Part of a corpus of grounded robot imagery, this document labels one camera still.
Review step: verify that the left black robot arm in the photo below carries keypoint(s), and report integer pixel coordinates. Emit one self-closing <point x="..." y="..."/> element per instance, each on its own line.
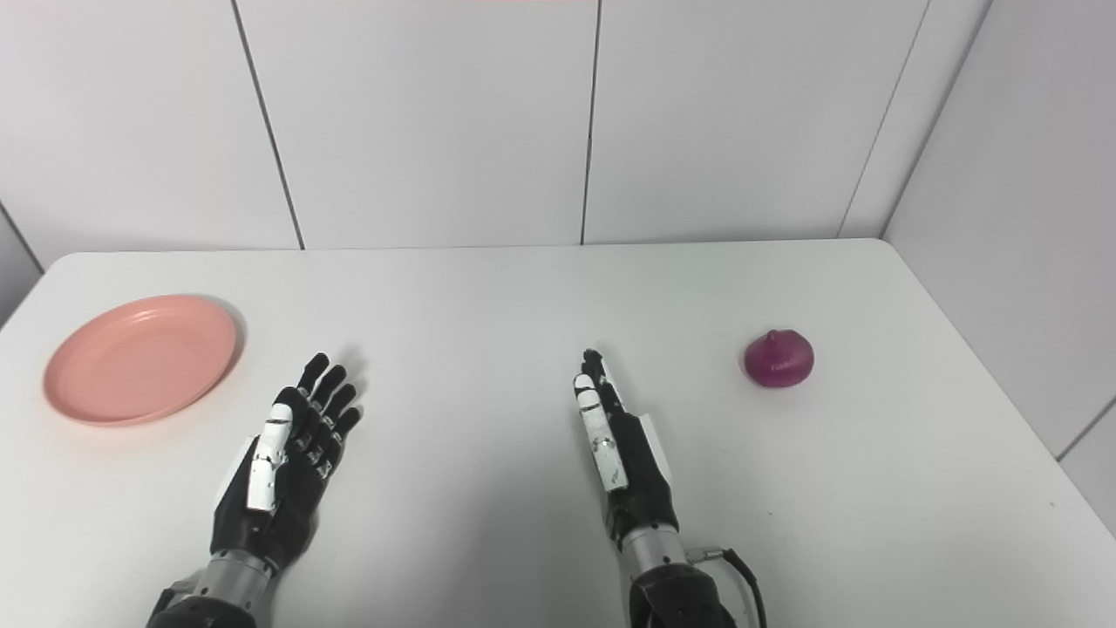
<point x="222" y="597"/>

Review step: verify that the pink round plate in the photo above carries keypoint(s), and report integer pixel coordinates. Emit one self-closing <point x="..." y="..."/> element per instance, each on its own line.
<point x="139" y="359"/>

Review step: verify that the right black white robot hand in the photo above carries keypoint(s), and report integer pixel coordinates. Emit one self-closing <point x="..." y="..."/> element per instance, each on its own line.
<point x="641" y="480"/>

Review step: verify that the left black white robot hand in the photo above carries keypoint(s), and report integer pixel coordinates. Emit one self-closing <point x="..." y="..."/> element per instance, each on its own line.
<point x="292" y="488"/>

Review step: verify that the purple red onion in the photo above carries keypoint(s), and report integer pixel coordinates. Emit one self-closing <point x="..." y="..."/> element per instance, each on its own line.
<point x="779" y="360"/>

